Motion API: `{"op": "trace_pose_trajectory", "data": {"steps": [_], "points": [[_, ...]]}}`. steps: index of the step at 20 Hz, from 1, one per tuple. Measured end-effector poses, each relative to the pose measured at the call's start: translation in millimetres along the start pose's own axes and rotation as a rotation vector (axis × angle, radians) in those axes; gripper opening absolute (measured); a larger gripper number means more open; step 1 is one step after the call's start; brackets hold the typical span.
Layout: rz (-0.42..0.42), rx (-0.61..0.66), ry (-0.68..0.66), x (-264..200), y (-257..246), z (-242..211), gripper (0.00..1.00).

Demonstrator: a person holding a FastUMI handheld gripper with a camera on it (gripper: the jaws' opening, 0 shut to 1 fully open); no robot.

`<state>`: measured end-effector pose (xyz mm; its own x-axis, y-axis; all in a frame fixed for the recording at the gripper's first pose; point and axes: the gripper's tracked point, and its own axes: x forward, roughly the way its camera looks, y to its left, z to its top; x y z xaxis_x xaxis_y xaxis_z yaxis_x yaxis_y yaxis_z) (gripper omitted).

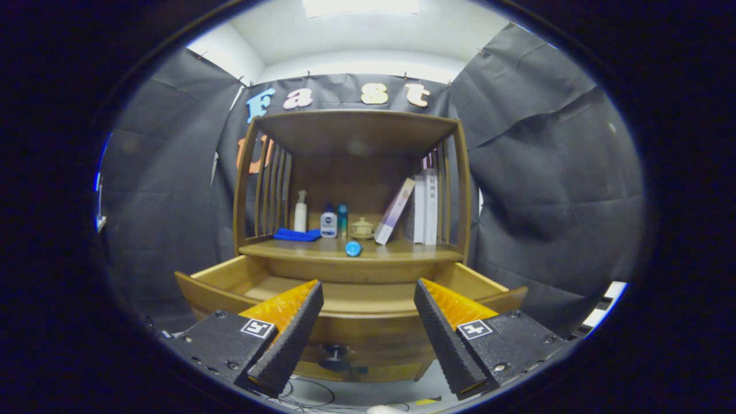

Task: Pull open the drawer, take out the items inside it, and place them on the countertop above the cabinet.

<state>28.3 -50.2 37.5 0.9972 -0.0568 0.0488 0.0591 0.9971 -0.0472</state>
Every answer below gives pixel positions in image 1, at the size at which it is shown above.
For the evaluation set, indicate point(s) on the thin white book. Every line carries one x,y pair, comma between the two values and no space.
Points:
419,210

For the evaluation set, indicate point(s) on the white book with printed spine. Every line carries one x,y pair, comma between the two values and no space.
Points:
431,207

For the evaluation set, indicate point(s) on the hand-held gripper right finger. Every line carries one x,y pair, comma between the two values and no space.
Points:
443,339

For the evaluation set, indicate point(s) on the teal slim bottle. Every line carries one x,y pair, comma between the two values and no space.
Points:
342,218

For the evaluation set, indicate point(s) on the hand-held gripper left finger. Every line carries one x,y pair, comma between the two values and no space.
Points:
293,339

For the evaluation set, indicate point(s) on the wooden drawer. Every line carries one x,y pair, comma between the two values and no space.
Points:
368,336

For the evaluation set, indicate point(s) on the wooden countertop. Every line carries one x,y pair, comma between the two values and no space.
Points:
402,250

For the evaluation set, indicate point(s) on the beige lidded ceramic cup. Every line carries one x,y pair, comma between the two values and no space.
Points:
362,228

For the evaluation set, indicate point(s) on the black round drawer knob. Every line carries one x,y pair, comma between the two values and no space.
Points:
334,356

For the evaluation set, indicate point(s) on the dark patterned book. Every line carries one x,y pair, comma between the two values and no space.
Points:
409,215

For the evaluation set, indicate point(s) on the white spray bottle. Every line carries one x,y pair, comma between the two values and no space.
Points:
300,215

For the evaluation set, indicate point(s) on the blue folded cloth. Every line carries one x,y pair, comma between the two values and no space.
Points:
296,234

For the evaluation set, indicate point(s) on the wooden cabinet with shelf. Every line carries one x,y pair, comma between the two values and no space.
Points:
351,132

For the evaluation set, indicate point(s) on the black backdrop cloth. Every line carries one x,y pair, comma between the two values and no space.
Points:
172,201

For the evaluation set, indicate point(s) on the blue white cosmetic tube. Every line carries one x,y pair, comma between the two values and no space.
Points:
353,248

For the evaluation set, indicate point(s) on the white blue lotion bottle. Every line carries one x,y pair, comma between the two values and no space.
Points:
328,224

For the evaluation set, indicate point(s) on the leaning pink white book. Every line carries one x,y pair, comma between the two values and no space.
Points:
395,210

